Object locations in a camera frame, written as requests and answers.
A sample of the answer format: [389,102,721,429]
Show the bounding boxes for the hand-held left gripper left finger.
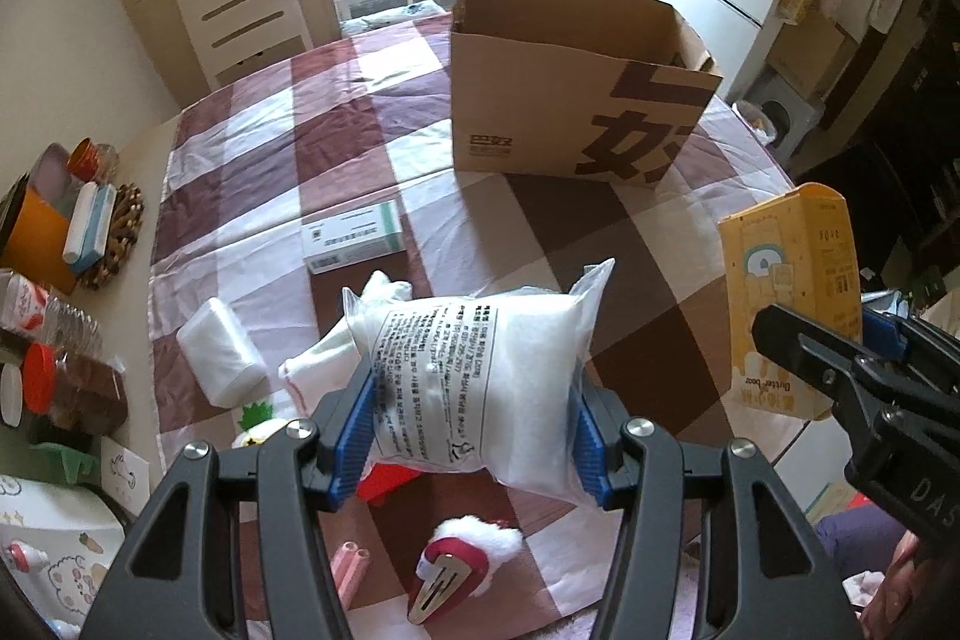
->
[82,370,380,640]

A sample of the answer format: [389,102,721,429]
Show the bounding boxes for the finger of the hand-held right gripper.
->
[751,302,912,416]
[861,306,960,393]

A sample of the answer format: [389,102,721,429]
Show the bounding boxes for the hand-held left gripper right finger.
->
[566,385,863,640]

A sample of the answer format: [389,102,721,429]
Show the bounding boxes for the red box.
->
[356,464,425,504]

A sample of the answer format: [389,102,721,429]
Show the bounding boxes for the white sock pair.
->
[279,269,415,417]

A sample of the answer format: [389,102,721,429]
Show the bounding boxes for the white pineapple plush toy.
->
[231,396,316,453]

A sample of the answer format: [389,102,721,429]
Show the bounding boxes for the yellow carton box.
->
[716,182,863,422]

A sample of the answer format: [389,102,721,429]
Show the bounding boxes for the white plastic packet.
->
[341,257,617,512]

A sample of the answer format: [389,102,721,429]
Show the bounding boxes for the pink tubes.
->
[330,539,372,611]

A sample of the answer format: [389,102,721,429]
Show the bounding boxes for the white tissue pack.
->
[176,296,269,408]

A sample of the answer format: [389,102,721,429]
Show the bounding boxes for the red white plush hair clip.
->
[407,514,526,626]

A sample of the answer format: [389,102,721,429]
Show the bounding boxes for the brown cardboard box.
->
[448,0,725,191]

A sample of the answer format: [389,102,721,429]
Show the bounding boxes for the orange container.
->
[0,175,80,296]

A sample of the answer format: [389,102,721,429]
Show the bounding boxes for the pink container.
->
[28,142,85,200]

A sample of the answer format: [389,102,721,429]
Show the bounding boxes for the person's right hand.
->
[859,527,935,640]

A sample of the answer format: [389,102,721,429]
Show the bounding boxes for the person's leg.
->
[814,509,912,581]

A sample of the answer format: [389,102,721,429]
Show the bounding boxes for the white green small box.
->
[301,199,406,275]

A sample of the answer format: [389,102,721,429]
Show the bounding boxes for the white patterned wastebasket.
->
[731,98,781,146]

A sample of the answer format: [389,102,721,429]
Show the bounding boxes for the white drawing card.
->
[97,434,162,521]

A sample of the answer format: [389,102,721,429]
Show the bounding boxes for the grey plastic stool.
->
[750,77,826,157]

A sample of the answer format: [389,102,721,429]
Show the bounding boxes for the brown white checkered tablecloth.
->
[148,6,807,640]

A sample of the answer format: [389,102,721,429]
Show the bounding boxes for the red lid jar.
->
[21,340,128,435]

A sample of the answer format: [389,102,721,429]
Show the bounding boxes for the green plastic holder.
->
[34,441,102,487]

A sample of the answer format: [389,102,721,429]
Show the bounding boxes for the brown floor carton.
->
[765,14,860,101]

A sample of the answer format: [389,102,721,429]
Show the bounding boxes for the brown woven trivet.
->
[75,182,145,292]

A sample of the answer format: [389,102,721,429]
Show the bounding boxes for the white cartoon printed cloth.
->
[0,473,125,640]

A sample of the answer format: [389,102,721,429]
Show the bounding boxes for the white blue case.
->
[62,182,100,265]

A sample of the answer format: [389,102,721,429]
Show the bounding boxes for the clear plastic water bottle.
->
[0,269,102,348]

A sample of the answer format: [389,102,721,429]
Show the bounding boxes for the light blue seat cushion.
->
[341,0,451,32]

